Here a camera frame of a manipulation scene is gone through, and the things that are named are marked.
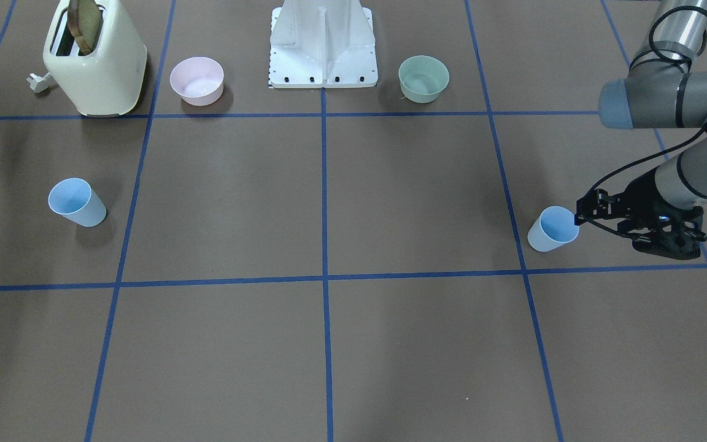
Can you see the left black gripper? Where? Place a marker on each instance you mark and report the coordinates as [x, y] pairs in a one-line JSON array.
[[639, 202]]

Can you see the blue cup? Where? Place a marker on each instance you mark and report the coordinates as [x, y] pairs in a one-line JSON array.
[[554, 227], [74, 199]]

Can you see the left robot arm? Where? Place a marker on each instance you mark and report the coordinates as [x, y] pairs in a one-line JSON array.
[[666, 87]]

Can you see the green bowl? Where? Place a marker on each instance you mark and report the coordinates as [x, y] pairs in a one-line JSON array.
[[423, 78]]

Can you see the pink bowl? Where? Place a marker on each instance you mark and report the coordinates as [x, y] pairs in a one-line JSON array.
[[199, 81]]

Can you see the cream toaster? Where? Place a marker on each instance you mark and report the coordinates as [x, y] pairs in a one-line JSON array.
[[108, 81]]

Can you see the toast slice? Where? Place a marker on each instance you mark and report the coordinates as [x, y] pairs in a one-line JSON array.
[[84, 23]]

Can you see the white power plug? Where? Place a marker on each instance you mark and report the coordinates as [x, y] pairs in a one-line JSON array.
[[39, 84]]

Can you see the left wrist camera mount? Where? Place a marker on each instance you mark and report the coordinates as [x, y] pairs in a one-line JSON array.
[[672, 233]]

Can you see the white pedestal base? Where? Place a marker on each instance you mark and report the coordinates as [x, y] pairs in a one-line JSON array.
[[322, 44]]

